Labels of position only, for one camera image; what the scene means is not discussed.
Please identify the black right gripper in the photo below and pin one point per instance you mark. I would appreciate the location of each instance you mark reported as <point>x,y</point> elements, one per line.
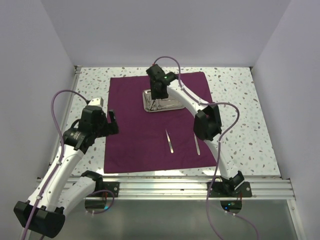
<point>155,95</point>

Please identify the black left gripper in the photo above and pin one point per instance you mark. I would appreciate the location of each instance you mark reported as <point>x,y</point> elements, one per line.
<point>112,128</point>

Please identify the steel ring-handled scissors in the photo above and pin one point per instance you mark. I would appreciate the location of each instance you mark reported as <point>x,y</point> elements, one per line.
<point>150,102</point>

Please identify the purple surgical cloth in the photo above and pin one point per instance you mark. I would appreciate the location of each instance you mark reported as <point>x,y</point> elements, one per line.
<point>141,144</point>

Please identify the steel wide tweezers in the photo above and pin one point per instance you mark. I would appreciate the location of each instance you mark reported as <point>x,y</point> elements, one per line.
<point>169,142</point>

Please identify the steel scalpel handle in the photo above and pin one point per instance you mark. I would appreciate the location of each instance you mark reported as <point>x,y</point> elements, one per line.
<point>197,146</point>

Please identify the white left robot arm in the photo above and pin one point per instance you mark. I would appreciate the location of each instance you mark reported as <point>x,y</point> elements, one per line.
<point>46,209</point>

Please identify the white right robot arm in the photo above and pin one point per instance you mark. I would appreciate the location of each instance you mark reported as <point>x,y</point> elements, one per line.
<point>207,125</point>

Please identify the steel instruments in tray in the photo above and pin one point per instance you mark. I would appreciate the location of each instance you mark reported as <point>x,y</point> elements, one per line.
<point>167,104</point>

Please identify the steel instrument tray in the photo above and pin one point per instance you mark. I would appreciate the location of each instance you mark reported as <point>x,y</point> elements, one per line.
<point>148,91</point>

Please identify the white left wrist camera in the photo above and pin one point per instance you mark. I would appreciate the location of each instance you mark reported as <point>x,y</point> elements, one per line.
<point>97,102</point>

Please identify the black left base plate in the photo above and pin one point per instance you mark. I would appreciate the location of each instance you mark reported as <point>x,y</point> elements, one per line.
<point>112,186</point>

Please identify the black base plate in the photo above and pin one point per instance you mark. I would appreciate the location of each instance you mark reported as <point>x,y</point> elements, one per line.
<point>112,186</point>
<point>220,189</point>

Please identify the aluminium front rail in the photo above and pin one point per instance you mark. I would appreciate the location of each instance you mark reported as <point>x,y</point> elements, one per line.
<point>196,187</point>

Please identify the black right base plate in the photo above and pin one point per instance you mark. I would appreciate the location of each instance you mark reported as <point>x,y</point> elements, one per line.
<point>220,189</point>

